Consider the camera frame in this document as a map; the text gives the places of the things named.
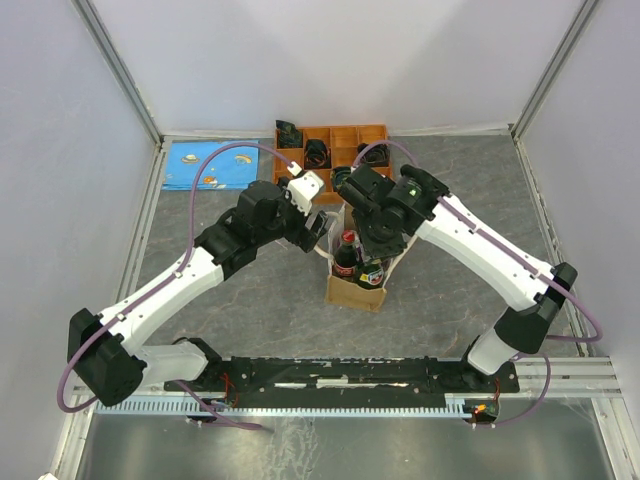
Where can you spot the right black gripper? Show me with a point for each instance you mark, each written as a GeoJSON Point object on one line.
{"type": "Point", "coordinates": [369, 249]}

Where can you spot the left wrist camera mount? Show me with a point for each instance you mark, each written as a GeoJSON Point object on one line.
{"type": "Point", "coordinates": [304, 187]}

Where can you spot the green glass bottle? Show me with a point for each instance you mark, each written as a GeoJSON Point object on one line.
{"type": "Point", "coordinates": [370, 274]}

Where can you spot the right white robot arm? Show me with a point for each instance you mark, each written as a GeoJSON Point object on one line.
{"type": "Point", "coordinates": [418, 205]}

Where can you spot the dark rolled fabric top-left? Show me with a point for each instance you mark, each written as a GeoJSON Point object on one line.
{"type": "Point", "coordinates": [288, 135]}

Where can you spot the dark rolled fabric centre-left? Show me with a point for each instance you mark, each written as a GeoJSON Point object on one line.
{"type": "Point", "coordinates": [316, 154]}

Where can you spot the cola glass bottle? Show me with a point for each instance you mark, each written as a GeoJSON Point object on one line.
{"type": "Point", "coordinates": [346, 258]}

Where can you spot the dark rolled fabric bottom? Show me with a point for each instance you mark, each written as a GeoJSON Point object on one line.
{"type": "Point", "coordinates": [338, 176]}

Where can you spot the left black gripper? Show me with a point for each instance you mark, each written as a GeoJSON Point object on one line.
{"type": "Point", "coordinates": [303, 236]}

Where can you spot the wooden compartment tray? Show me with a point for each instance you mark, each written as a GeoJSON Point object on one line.
{"type": "Point", "coordinates": [344, 143]}

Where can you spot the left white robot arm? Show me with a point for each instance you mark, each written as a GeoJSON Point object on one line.
{"type": "Point", "coordinates": [107, 350]}

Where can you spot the dark rolled fabric right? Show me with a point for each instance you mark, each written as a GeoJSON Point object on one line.
{"type": "Point", "coordinates": [378, 156]}

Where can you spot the blue patterned cloth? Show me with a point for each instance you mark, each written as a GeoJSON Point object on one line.
{"type": "Point", "coordinates": [233, 169]}

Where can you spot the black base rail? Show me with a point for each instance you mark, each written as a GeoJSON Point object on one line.
{"type": "Point", "coordinates": [332, 384]}

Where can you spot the blue toothed cable duct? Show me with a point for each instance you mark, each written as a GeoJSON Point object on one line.
{"type": "Point", "coordinates": [186, 405]}

